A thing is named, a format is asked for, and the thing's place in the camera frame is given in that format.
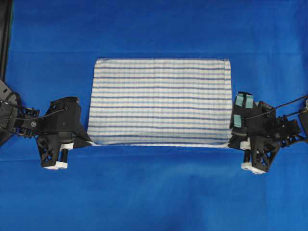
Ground blue striped white towel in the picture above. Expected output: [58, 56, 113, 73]
[88, 58, 232, 146]

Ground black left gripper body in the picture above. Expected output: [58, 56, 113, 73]
[22, 97, 81, 170]

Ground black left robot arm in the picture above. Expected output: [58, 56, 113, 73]
[0, 81, 93, 170]

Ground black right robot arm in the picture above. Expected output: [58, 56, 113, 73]
[228, 91, 308, 174]

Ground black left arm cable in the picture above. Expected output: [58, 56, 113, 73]
[7, 92, 67, 122]

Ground blue table cloth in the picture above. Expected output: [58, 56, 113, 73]
[0, 0, 308, 231]

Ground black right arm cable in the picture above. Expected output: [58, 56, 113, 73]
[242, 95, 308, 121]

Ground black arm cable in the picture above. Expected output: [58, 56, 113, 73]
[242, 95, 308, 121]
[7, 92, 67, 122]

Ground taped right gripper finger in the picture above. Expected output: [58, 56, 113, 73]
[230, 91, 255, 129]

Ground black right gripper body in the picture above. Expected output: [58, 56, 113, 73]
[241, 102, 300, 174]

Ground black frame post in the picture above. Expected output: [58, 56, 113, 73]
[0, 0, 13, 80]

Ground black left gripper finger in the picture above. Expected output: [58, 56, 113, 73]
[71, 121, 92, 149]

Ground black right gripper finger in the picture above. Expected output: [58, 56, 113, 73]
[228, 131, 248, 151]

